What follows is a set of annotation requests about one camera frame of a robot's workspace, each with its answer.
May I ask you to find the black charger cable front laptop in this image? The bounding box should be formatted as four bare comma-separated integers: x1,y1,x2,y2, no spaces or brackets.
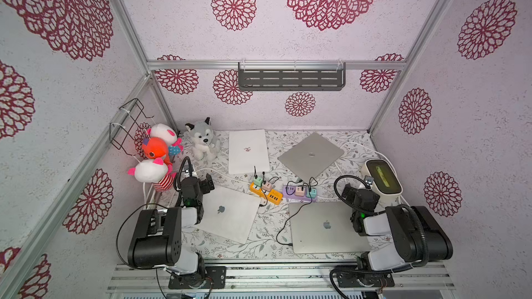
275,182,313,246

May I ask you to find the pink charger plug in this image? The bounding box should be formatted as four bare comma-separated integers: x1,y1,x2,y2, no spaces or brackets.
261,181,273,192

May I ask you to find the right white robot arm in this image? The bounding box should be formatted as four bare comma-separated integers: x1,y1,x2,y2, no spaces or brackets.
340,184,454,274

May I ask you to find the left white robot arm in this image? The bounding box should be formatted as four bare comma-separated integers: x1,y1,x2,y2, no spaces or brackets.
119,174,215,282

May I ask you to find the white laptop front left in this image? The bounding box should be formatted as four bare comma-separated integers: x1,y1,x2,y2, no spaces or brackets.
195,186,261,244

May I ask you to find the white laptop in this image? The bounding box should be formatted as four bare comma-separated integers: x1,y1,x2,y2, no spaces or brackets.
195,186,261,244
228,130,270,174

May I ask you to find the silver laptop front right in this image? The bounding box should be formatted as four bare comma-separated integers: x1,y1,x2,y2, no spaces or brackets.
288,202,371,254

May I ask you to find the silver laptop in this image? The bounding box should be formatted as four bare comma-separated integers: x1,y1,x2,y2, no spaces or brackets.
278,132,344,182
288,202,371,254

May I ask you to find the green charger plug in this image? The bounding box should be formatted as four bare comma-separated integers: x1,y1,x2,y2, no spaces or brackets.
253,177,264,188

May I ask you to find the white laptop back left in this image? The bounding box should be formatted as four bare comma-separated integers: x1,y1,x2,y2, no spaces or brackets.
228,130,270,174

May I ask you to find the silver laptop back right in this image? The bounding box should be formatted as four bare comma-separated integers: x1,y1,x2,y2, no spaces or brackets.
278,132,344,182

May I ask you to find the cream box green display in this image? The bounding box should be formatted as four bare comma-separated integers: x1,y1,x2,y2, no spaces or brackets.
361,159,403,205

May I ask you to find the white pink plush striped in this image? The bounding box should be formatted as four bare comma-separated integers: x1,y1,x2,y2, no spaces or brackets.
127,157,176,192

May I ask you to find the grey husky plush toy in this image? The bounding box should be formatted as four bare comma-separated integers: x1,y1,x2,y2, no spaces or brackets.
185,117,220,161

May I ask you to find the white pink plush top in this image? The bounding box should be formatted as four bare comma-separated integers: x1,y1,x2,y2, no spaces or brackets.
147,123,181,146

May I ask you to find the purple power strip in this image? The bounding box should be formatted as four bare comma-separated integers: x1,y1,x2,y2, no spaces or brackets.
283,185,317,202

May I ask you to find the orange power strip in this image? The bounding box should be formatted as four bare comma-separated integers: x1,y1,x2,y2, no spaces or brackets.
249,183,283,206

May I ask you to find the floral table mat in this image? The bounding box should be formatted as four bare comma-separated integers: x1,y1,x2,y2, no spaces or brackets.
182,131,392,260

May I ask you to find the white power cable right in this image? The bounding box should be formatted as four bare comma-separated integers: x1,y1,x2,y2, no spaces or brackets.
332,140,412,208

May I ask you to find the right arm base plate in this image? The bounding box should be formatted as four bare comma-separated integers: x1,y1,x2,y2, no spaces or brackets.
330,266,396,288

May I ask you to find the black wire basket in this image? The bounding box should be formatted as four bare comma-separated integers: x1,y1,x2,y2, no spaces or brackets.
108,98,155,159

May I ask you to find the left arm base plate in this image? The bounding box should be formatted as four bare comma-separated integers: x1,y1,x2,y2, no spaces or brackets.
168,267,227,290

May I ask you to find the aluminium front rail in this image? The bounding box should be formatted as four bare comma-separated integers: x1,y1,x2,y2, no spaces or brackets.
105,259,455,298

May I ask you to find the grey metal wall shelf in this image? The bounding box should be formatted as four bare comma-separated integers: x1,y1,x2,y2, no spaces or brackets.
237,63,346,91

